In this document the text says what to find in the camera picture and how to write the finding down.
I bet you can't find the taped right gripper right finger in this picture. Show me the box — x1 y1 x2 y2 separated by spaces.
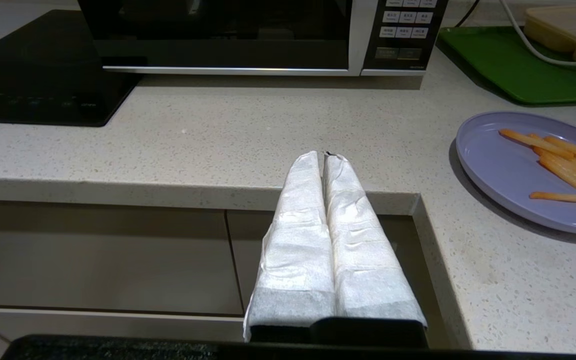
323 152 428 331

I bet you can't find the black induction cooktop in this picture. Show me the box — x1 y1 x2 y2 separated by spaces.
0 9 144 127

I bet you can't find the green plastic tray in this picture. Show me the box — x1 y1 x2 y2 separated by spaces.
437 26 576 106

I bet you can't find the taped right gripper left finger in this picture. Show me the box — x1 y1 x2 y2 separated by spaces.
243 151 337 343

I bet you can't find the silver Panasonic microwave oven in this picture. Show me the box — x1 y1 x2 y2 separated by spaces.
77 0 449 77

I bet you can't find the beige power strip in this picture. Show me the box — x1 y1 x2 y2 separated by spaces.
524 5 576 76

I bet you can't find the purple plastic plate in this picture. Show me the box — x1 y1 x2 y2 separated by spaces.
455 111 576 236

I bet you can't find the white cable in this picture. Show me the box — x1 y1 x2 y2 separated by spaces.
499 0 576 69

